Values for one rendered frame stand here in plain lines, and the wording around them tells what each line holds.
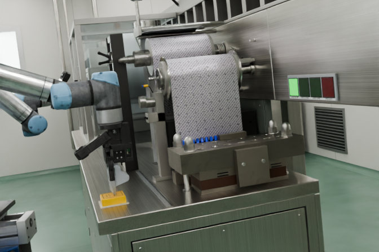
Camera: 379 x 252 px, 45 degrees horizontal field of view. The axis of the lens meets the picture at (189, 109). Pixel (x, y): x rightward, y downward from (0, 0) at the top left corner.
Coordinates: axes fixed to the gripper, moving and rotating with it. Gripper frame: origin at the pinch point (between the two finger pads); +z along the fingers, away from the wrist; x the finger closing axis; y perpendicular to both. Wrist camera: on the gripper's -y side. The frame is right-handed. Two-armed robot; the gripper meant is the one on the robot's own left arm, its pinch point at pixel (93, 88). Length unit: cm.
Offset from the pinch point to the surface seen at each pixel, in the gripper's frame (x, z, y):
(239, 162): 101, 10, 12
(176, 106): 75, 4, -2
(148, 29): 42, 10, -27
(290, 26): 102, 28, -27
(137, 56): 43.6, 4.5, -16.9
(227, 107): 79, 21, 0
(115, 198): 85, -23, 20
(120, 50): 37.1, 0.4, -19.0
